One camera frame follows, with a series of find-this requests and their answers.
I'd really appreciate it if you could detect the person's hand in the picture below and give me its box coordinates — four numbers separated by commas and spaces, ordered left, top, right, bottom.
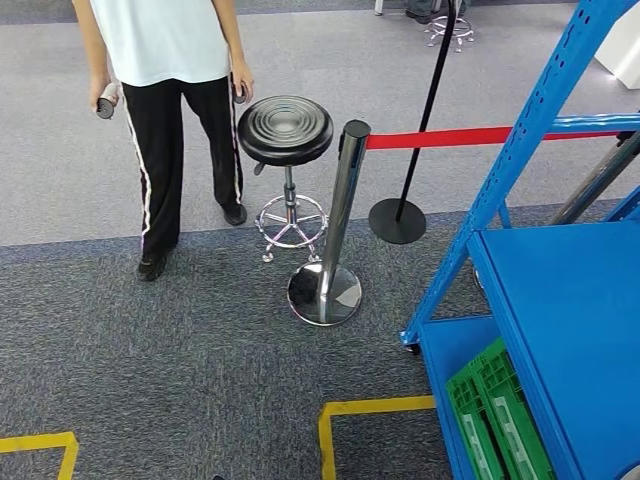
88, 71, 121, 114
229, 58, 255, 104

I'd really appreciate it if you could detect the blue metal shelf rack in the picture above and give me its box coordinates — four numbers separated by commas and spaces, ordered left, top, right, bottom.
398, 0, 640, 480

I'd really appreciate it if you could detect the chrome star base stool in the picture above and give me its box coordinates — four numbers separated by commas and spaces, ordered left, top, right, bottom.
237, 94, 335, 264

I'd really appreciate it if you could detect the person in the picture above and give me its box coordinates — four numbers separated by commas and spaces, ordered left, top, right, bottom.
72, 0, 255, 283
405, 0, 469, 24

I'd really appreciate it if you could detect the metal barrier stanchion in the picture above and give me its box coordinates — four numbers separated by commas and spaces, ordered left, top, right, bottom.
318, 119, 372, 325
549, 129, 640, 227

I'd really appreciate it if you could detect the thin black bar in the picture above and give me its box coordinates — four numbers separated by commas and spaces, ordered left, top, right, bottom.
395, 0, 458, 223

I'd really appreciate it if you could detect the red barrier belt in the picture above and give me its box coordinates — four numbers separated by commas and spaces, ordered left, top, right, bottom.
366, 125, 623, 151

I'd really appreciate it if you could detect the chrome chair base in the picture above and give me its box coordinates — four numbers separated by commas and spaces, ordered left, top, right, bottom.
425, 14, 475, 54

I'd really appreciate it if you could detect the green plastic crate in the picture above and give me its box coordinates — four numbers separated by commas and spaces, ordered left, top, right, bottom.
445, 364, 506, 480
472, 337, 557, 480

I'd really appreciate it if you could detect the white lit display block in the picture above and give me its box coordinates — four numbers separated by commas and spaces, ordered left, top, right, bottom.
593, 0, 640, 91

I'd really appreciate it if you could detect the black round base plate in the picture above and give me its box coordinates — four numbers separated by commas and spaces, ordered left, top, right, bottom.
368, 197, 427, 246

